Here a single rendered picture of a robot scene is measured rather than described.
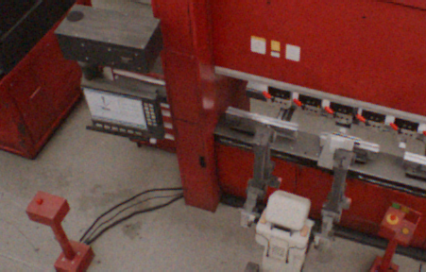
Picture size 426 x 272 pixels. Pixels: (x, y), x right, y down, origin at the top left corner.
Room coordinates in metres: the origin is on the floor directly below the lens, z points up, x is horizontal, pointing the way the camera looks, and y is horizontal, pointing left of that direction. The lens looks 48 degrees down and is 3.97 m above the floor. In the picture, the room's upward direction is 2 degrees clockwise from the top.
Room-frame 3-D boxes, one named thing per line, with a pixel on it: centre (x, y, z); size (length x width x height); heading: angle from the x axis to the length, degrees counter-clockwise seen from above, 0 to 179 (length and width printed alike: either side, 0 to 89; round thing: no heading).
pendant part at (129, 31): (2.39, 0.89, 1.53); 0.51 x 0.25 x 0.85; 78
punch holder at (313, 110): (2.53, -0.23, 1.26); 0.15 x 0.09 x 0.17; 73
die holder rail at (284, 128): (2.63, 0.08, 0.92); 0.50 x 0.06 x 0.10; 73
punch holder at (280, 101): (2.59, -0.04, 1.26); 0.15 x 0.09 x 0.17; 73
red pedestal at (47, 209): (2.01, 1.42, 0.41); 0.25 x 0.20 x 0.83; 163
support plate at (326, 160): (2.33, -0.40, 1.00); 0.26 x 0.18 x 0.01; 163
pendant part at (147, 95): (2.30, 0.86, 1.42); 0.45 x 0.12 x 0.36; 78
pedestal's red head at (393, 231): (1.97, -0.81, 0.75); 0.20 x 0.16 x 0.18; 62
